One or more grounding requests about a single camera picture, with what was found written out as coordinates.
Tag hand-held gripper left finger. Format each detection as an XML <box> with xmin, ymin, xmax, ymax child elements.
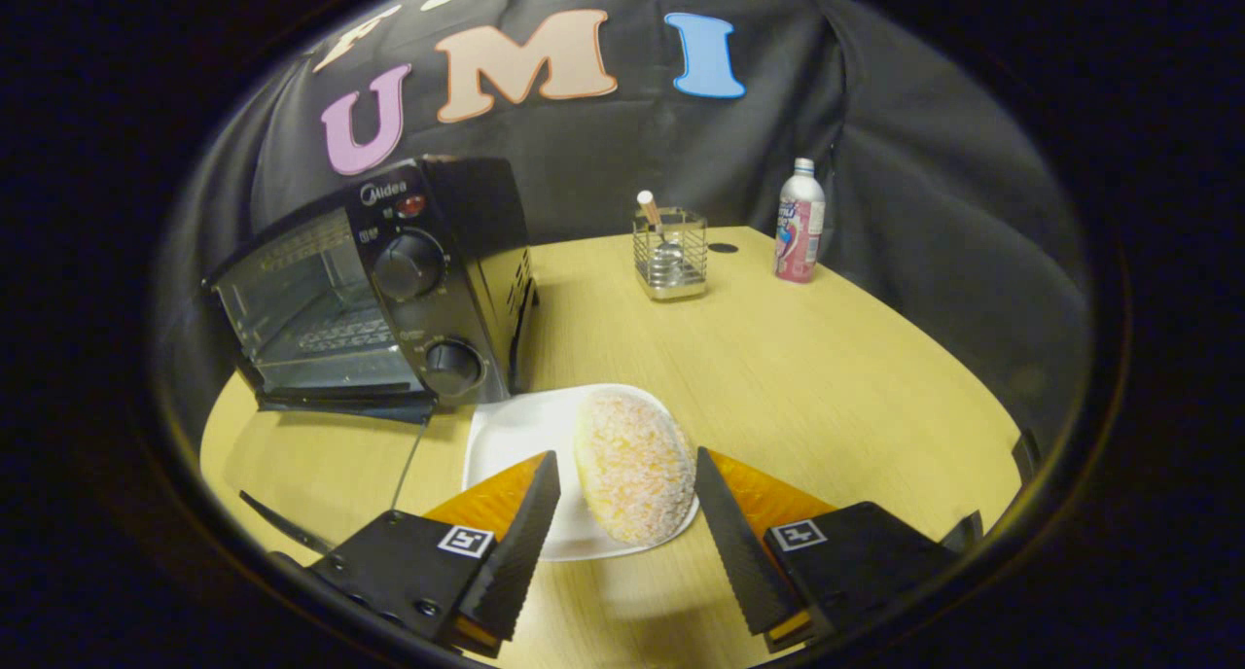
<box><xmin>306</xmin><ymin>450</ymin><xmax>562</xmax><ymax>658</ymax></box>

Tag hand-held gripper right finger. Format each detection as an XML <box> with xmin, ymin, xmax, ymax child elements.
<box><xmin>694</xmin><ymin>446</ymin><xmax>959</xmax><ymax>653</ymax></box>

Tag sugared doughnut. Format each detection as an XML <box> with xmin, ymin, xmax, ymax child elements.
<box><xmin>572</xmin><ymin>389</ymin><xmax>698</xmax><ymax>546</ymax></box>

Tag black toaster oven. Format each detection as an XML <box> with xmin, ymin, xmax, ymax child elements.
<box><xmin>201</xmin><ymin>154</ymin><xmax>539</xmax><ymax>425</ymax></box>

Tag white plate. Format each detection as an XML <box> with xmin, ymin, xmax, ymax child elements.
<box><xmin>462</xmin><ymin>383</ymin><xmax>701</xmax><ymax>563</ymax></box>

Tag pink and white bottle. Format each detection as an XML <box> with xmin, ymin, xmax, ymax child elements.
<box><xmin>773</xmin><ymin>158</ymin><xmax>828</xmax><ymax>284</ymax></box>

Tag black backdrop cloth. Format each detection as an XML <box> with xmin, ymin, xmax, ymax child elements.
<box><xmin>151</xmin><ymin>0</ymin><xmax>1090</xmax><ymax>456</ymax></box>

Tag metal wire utensil holder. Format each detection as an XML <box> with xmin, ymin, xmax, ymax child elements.
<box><xmin>632</xmin><ymin>207</ymin><xmax>709</xmax><ymax>302</ymax></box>

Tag spoon with pale handle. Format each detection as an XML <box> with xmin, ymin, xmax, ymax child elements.
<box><xmin>637</xmin><ymin>191</ymin><xmax>687</xmax><ymax>262</ymax></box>

